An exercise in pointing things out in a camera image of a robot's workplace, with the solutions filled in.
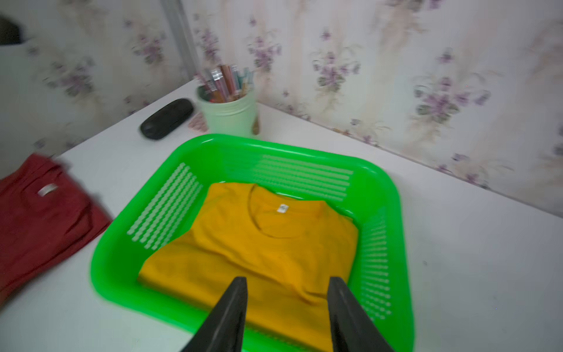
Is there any coloured pens bundle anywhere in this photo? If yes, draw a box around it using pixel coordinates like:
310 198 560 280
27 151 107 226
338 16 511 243
195 65 255 104

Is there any dark red t-shirt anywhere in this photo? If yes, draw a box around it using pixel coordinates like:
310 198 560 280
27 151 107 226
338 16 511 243
1 154 111 303

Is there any black glasses case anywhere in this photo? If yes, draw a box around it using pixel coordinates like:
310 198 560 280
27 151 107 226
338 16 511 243
139 98 194 140

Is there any pale green pen cup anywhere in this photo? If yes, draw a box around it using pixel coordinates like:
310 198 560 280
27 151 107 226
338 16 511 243
196 87 260 138

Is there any green plastic basket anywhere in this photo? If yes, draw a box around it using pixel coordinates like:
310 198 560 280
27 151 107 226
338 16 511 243
91 134 415 351

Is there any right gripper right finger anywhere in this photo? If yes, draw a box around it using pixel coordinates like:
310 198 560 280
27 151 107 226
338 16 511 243
327 277 393 352

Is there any yellow t-shirt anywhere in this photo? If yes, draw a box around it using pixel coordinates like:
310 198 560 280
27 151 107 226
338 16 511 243
139 183 359 351

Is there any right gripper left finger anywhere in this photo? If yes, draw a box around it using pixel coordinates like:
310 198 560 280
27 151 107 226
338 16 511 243
181 277 248 352

